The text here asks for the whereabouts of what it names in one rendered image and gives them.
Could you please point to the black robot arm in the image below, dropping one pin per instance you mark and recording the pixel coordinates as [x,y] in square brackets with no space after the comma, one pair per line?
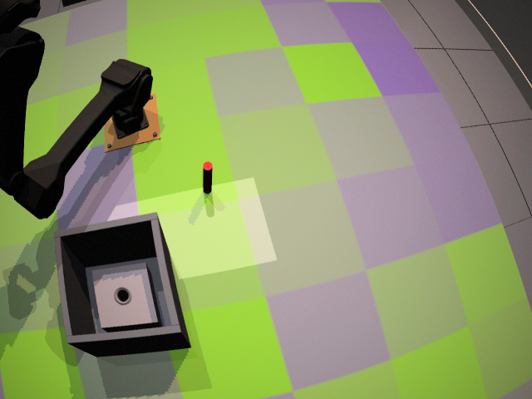
[124,91]

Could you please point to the dark red peg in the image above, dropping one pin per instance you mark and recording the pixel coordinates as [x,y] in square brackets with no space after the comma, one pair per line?
[207,173]

